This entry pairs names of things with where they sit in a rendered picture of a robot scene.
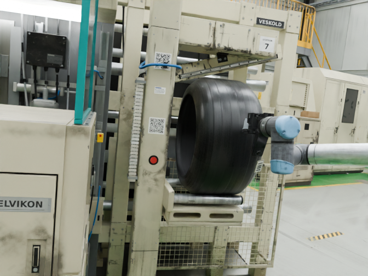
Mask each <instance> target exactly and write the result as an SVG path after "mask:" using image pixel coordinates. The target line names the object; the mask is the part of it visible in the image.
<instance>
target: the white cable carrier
mask: <svg viewBox="0 0 368 276"><path fill-rule="evenodd" d="M136 80H141V81H144V80H145V79H144V78H141V77H137V78H136ZM135 84H136V85H135V87H136V88H135V91H136V92H135V96H134V98H136V99H134V101H135V102H134V109H133V112H134V113H133V115H134V116H133V123H132V130H131V132H132V133H131V136H132V137H131V141H130V142H131V144H130V145H131V147H130V154H129V156H130V157H129V159H130V160H129V167H128V169H129V170H128V176H130V177H137V175H136V168H137V166H136V165H137V154H138V147H139V146H138V144H139V142H138V141H139V133H140V132H141V130H142V129H140V128H139V127H140V124H139V123H141V121H140V120H141V114H140V113H141V112H142V111H141V109H142V107H141V106H142V99H143V96H142V95H143V92H141V91H143V87H144V86H143V85H142V84H145V83H135ZM128 181H129V182H135V181H136V180H132V179H128Z"/></svg>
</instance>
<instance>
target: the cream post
mask: <svg viewBox="0 0 368 276"><path fill-rule="evenodd" d="M181 11H182V0H151V5H150V11H149V24H148V36H147V49H146V61H145V65H146V64H151V63H154V57H155V51H157V52H161V53H169V54H172V56H171V64H174V65H176V62H177V51H178V44H179V33H180V31H179V30H180V22H181ZM146 70H147V76H145V74H144V79H145V81H146V84H144V85H143V86H144V87H143V99H142V106H141V107H142V109H141V111H142V112H141V120H140V121H141V123H140V129H142V130H141V132H140V133H139V144H138V146H139V147H138V155H137V165H136V166H137V168H136V173H137V176H138V180H137V181H135V187H134V200H133V212H132V219H131V232H130V244H129V257H128V271H127V276H156V270H157V259H158V248H159V236H160V225H161V219H162V208H163V203H162V202H163V191H164V184H165V174H166V164H167V157H168V146H169V135H170V124H171V113H172V105H173V95H174V84H175V73H176V67H170V71H168V70H159V69H154V66H149V67H146V68H145V71H146ZM155 87H162V88H166V90H165V94H155V93H154V89H155ZM150 117H156V118H165V130H164V135H163V134H148V125H149V118H150ZM152 157H156V159H157V162H156V163H154V164H153V163H151V161H150V160H151V158H152Z"/></svg>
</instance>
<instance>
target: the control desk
mask: <svg viewBox="0 0 368 276"><path fill-rule="evenodd" d="M95 122H96V112H92V111H90V113H89V114H88V116H87V117H86V119H85V121H84V122H83V124H74V111H73V110H61V109H54V108H41V107H29V106H17V105H4V104H0V276H85V273H86V265H87V262H88V252H87V249H88V234H89V206H90V205H89V204H88V203H90V191H91V176H92V168H93V153H94V137H95Z"/></svg>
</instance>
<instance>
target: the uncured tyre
mask: <svg viewBox="0 0 368 276"><path fill-rule="evenodd" d="M248 113H263V112H262V107H261V104H260V102H259V100H258V98H257V96H256V95H255V93H254V92H253V90H252V89H251V88H250V87H249V86H248V85H247V84H245V83H243V82H240V81H237V80H228V79H219V78H210V77H203V78H198V79H197V80H195V81H194V82H193V83H192V84H190V85H189V86H188V87H187V89H186V91H185V93H184V95H183V98H182V101H181V105H180V110H179V115H178V119H177V127H176V142H175V156H176V168H177V174H178V177H179V180H180V182H181V184H182V185H183V186H184V188H185V189H186V190H188V191H189V193H193V194H218V195H236V194H239V193H241V192H242V191H243V190H244V189H246V187H247V186H248V185H249V184H250V183H251V182H252V180H253V179H254V177H255V175H256V172H255V173H254V171H255V168H256V164H257V161H259V160H261V158H262V157H253V156H252V155H251V153H250V150H251V146H252V143H253V141H254V137H255V135H254V134H248V133H243V132H242V128H243V126H244V121H245V119H246V118H247V119H248Z"/></svg>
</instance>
